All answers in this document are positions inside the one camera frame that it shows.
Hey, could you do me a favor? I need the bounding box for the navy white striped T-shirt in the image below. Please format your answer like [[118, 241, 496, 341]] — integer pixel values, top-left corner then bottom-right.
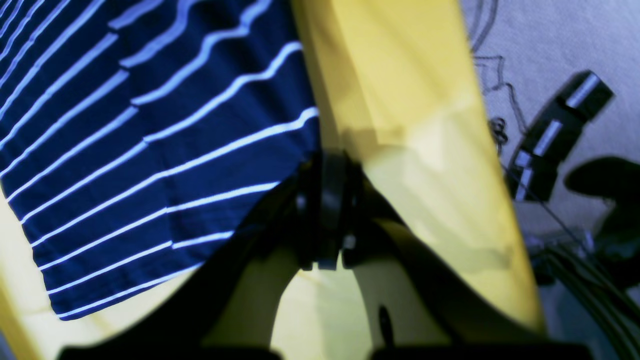
[[0, 0, 321, 321]]

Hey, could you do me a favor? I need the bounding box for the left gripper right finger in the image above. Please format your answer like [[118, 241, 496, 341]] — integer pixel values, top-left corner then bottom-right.
[[325, 152, 592, 360]]

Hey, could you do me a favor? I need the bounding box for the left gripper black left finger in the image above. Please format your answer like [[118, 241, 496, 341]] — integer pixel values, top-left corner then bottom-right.
[[59, 155, 330, 360]]

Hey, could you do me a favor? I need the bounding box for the yellow table cloth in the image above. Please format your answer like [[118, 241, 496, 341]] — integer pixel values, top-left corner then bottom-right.
[[1, 0, 546, 360]]

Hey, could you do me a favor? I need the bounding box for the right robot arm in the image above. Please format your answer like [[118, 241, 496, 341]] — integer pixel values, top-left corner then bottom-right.
[[505, 70, 640, 289]]

